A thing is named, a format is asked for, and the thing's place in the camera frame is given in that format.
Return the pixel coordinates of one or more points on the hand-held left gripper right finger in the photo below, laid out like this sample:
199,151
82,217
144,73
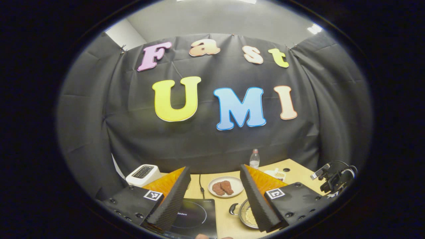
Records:
255,202

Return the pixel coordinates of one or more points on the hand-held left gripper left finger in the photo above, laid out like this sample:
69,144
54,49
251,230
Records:
172,202

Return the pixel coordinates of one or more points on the black induction cooktop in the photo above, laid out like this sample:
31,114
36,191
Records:
199,219

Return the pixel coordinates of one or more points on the pile of soybeans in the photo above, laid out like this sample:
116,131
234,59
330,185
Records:
251,216

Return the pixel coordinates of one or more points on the round white plate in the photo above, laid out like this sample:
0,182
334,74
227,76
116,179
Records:
235,186

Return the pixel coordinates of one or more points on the white divided dish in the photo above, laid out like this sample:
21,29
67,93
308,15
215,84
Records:
275,173

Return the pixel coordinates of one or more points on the pile of yellow beans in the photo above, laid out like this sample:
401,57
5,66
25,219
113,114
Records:
279,174

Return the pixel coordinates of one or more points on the white toaster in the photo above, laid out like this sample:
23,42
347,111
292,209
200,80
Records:
142,174

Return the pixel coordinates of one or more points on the clear plastic water bottle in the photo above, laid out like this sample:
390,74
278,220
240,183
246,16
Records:
254,161

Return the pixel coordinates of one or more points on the black backdrop cloth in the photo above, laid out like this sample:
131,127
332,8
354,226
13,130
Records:
132,132

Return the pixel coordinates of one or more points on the small ceiling light panel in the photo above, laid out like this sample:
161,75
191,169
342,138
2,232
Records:
314,29

